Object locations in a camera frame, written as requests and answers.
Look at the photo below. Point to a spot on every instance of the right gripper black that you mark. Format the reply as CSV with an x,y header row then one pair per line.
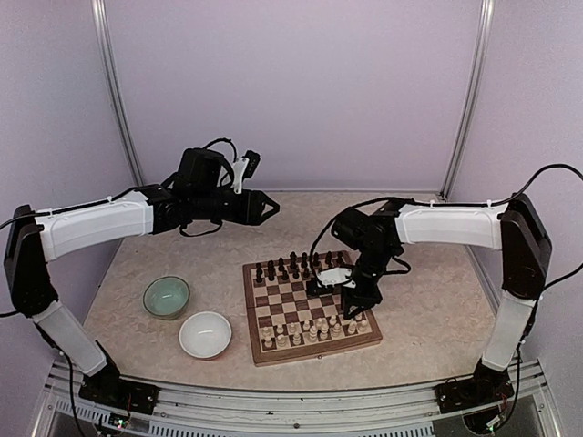
x,y
367,299

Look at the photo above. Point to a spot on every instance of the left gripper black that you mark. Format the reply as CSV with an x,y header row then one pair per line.
x,y
252,205

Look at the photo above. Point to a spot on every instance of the wooden chess board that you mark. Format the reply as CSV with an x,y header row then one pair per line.
x,y
287,304

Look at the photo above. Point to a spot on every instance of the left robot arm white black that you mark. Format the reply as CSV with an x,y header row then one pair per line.
x,y
38,237

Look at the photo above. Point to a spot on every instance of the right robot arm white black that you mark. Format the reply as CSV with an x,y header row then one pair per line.
x,y
510,226

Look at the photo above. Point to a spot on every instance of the black chess pieces row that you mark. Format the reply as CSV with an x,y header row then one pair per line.
x,y
295,268

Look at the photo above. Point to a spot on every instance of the white chess pawn lying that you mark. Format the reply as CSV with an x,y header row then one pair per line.
x,y
296,334

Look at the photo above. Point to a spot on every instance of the white chess piece top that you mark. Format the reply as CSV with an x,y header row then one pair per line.
x,y
267,338

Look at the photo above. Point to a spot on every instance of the green glass bowl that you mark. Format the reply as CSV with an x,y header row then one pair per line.
x,y
166,298

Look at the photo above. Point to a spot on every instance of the white ceramic bowl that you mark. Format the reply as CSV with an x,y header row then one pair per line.
x,y
205,335

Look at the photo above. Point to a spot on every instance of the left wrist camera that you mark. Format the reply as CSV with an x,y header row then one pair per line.
x,y
243,168

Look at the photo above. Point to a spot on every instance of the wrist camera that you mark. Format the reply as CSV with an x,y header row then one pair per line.
x,y
243,168
330,281

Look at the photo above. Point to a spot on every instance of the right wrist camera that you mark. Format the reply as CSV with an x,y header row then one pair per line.
x,y
330,281

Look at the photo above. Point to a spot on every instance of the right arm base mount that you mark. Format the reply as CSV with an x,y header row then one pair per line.
x,y
454,396

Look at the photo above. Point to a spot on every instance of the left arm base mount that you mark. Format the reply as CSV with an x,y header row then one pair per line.
x,y
130,396

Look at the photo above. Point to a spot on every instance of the left aluminium frame post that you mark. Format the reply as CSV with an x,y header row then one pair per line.
x,y
106,49

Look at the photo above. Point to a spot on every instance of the aluminium frame post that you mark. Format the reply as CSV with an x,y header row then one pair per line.
x,y
485,19
106,49

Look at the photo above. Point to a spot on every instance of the right aluminium frame post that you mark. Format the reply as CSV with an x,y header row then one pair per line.
x,y
485,19

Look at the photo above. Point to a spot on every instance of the front aluminium rail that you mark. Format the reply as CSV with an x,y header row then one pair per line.
x,y
188,410

